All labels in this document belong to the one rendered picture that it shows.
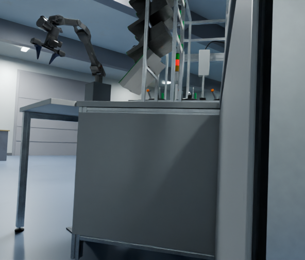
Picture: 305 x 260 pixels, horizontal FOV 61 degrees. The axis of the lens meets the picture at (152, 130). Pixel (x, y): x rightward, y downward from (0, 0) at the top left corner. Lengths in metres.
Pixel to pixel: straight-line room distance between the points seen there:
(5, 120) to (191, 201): 8.05
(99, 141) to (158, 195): 0.41
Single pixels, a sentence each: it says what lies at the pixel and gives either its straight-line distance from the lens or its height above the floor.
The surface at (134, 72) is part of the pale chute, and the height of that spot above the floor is 1.07.
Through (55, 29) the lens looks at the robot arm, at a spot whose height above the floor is 1.27.
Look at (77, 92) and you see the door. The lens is 9.59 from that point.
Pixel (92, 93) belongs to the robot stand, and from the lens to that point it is 1.85.
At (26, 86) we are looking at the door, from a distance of 9.10.
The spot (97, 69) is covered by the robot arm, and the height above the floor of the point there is 1.15.
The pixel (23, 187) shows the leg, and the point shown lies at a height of 0.31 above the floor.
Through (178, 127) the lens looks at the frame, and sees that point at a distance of 1.23.
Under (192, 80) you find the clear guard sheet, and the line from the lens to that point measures 3.40.
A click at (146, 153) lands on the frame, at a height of 0.60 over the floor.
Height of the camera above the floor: 0.67
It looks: 2 degrees up
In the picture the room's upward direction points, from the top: 3 degrees clockwise
